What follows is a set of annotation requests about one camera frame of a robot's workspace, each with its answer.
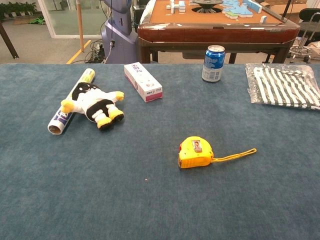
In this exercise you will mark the yellow tape measure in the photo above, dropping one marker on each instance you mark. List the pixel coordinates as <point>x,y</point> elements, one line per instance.
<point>195,155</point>

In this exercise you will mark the white pink toothpaste box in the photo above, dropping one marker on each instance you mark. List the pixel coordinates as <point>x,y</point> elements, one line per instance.
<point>145,82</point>

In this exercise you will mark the black white penguin plush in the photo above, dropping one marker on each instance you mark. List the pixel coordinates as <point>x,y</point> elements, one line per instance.
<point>95,102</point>

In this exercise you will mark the blue soda can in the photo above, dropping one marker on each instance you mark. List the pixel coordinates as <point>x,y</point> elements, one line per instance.
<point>212,65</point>

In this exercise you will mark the blue felt table cover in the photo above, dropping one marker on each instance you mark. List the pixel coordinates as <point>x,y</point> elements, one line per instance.
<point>150,200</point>

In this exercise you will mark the printed cylindrical tube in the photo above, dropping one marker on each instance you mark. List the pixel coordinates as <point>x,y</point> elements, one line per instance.
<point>58,122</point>

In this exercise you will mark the brown mahjong table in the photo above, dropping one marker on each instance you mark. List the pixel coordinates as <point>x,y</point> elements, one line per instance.
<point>212,32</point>

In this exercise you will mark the white blue mahjong tile group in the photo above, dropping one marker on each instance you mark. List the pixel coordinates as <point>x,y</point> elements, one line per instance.
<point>176,7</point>

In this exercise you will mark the wooden pole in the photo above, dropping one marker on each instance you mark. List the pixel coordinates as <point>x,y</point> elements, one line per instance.
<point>80,25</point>

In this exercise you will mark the black round table centre disc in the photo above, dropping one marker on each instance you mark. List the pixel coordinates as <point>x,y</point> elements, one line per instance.
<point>207,3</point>

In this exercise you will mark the striped cloth in plastic bag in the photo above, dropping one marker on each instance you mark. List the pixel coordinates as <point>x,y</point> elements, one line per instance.
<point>282,85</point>

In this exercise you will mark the blue mahjong tile pile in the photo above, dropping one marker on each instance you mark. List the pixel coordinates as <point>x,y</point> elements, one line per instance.
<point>237,10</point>

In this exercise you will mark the single white blue mahjong tile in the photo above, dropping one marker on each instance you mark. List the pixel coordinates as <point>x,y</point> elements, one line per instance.
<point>263,19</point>

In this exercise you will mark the white framed glass partition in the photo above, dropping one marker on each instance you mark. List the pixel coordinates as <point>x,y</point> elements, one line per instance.
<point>46,20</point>

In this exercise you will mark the green item on floor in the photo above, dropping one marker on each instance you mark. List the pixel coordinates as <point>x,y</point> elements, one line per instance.
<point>37,20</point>

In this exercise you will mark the black slanted table leg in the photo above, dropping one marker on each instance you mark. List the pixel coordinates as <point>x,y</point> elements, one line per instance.
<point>7,40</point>

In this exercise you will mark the potted green plants row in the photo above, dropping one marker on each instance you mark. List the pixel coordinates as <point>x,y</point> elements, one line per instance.
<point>17,8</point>

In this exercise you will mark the black office chair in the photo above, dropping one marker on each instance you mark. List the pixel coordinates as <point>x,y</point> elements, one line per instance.
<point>308,15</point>

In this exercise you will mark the blue machine pedestal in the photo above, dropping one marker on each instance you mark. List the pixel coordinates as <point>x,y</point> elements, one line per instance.
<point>120,40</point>

